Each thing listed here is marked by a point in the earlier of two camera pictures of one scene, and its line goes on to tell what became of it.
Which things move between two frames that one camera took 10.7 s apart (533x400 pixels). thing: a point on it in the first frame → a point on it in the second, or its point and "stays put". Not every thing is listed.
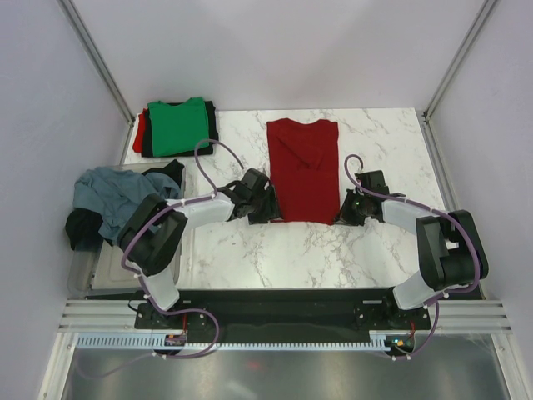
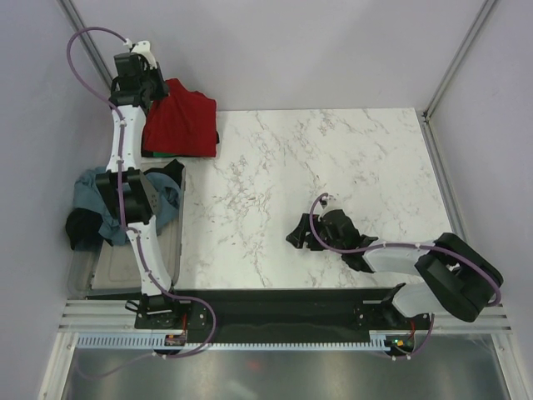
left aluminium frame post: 68,11 stays put
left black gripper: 271,212 → 162,88
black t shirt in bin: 83,226 stays put
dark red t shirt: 306,157 → 182,122
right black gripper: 346,216 → 297,237
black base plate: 286,315 stays put
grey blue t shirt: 118,194 stays put
